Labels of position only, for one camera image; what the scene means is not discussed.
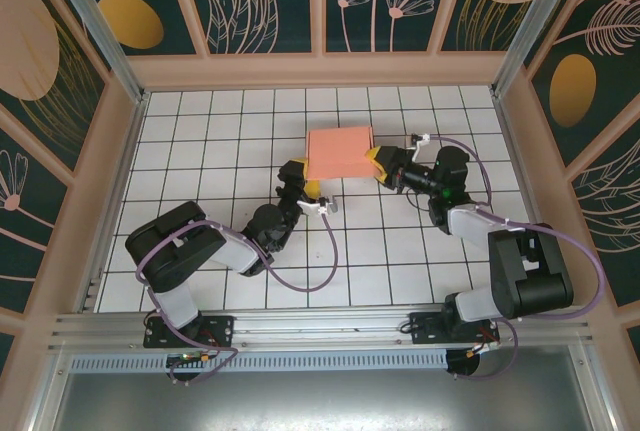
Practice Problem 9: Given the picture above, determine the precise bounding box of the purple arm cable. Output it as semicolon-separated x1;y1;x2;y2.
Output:
135;205;337;387
427;133;607;382

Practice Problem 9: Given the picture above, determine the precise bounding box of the aluminium frame post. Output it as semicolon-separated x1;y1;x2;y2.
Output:
42;0;149;105
489;0;599;100

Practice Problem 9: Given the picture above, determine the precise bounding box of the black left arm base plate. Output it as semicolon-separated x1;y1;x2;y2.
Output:
143;315;236;350

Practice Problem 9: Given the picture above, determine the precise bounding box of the shiny metal sheet panel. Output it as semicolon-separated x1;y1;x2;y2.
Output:
29;368;614;431

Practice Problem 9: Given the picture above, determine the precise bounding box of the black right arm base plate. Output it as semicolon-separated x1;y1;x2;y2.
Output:
408;311;501;347

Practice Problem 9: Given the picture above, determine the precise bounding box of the slotted grey cable duct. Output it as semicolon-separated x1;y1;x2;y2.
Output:
69;349;449;373

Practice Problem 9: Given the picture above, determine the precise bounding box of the yellow power connector with wires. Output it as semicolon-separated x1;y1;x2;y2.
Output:
197;338;224;367
467;325;502;358

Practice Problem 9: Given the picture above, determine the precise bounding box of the aluminium mounting rail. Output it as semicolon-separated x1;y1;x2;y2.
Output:
47;306;596;352

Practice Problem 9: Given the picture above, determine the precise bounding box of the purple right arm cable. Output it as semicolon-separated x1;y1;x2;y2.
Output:
427;133;607;382

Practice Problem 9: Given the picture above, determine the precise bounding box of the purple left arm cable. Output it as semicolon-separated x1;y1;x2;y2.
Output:
135;205;337;387

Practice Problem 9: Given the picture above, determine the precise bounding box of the pink paper box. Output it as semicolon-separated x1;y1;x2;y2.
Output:
305;126;377;182

